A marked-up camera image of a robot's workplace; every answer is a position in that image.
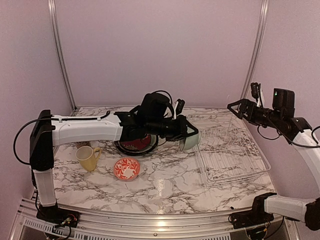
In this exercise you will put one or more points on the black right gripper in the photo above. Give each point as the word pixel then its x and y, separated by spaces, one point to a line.
pixel 245 104

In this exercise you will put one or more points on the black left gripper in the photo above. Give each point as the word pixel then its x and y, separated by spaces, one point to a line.
pixel 182 129

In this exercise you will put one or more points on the pale green bowl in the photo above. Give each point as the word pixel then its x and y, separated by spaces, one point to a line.
pixel 188 143

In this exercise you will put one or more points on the black striped rim plate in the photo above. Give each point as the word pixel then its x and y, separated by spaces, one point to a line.
pixel 142 147

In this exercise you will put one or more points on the white red patterned bowl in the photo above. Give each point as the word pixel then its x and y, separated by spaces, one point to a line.
pixel 126 169

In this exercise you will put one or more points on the yellow ceramic mug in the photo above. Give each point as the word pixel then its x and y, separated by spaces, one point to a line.
pixel 88 157

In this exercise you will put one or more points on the red floral plate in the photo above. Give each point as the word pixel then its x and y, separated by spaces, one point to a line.
pixel 136 145

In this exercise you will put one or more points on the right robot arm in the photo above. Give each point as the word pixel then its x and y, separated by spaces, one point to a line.
pixel 298 132

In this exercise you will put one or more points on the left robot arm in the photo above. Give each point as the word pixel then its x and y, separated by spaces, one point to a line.
pixel 155 116

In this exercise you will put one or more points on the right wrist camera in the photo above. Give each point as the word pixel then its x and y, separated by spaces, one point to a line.
pixel 257 93

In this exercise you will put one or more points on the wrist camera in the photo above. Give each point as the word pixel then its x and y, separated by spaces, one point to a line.
pixel 178 108
pixel 257 93

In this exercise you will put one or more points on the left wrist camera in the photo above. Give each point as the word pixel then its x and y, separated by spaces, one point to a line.
pixel 178 108

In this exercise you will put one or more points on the white wire dish rack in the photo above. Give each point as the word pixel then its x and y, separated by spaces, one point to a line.
pixel 226 154

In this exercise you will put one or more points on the right aluminium frame post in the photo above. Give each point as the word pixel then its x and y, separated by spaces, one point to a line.
pixel 258 42

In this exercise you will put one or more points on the aluminium frame post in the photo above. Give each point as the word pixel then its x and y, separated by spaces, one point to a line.
pixel 60 55
pixel 258 42

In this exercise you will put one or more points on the front aluminium table rail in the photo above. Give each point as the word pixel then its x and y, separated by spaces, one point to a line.
pixel 107 225

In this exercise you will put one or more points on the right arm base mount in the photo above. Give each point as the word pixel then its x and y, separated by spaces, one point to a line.
pixel 255 216

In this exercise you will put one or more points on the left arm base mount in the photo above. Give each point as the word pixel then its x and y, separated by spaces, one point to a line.
pixel 57 215

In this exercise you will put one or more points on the left aluminium frame post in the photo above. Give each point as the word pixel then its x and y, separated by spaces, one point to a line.
pixel 60 55

